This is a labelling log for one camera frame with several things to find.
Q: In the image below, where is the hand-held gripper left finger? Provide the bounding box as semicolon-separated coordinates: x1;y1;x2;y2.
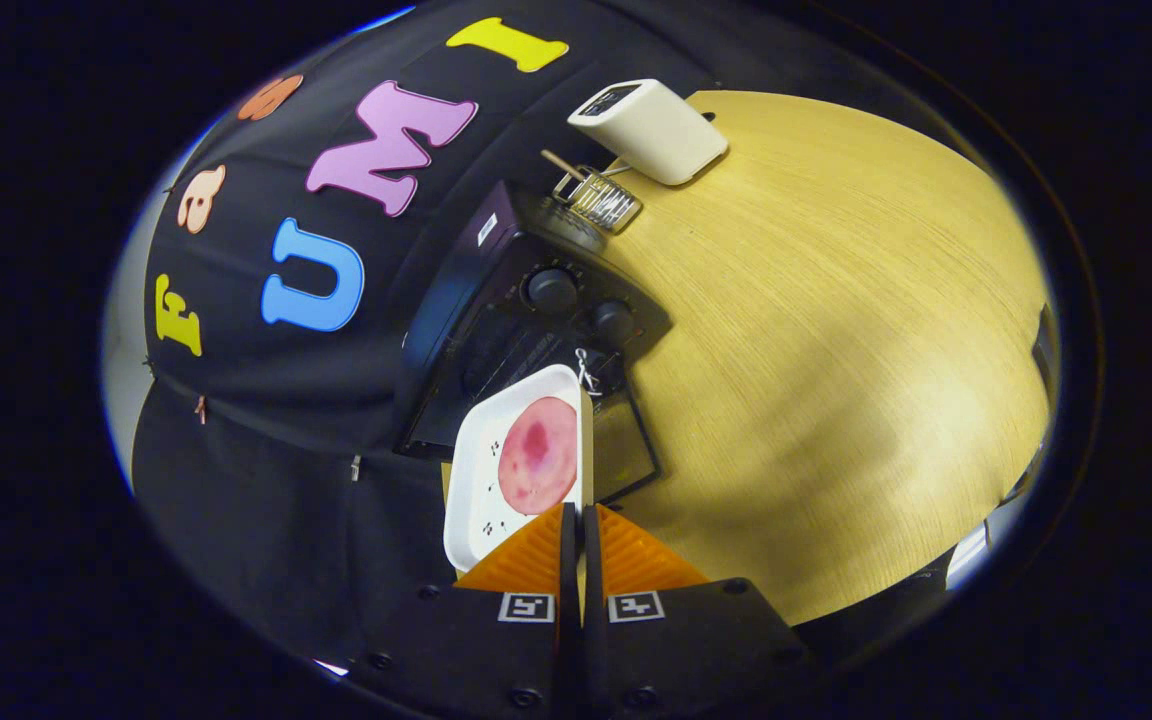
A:
346;503;578;717

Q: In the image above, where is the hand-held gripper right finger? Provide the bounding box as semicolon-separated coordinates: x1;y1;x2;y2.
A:
581;504;813;717

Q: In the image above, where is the white square plate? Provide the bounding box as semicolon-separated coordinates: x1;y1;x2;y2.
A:
443;364;595;574

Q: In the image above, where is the pink round food slice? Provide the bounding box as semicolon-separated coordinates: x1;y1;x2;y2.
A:
498;397;578;516

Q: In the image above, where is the black toaster oven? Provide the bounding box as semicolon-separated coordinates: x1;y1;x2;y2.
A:
394;180;672;506

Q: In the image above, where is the white toaster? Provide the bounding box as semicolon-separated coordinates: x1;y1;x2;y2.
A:
567;79;729;187

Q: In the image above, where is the black backdrop cloth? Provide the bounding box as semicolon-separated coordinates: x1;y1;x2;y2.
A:
131;0;727;661

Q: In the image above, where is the metal wire holder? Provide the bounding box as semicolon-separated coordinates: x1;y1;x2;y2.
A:
552;165;643;234

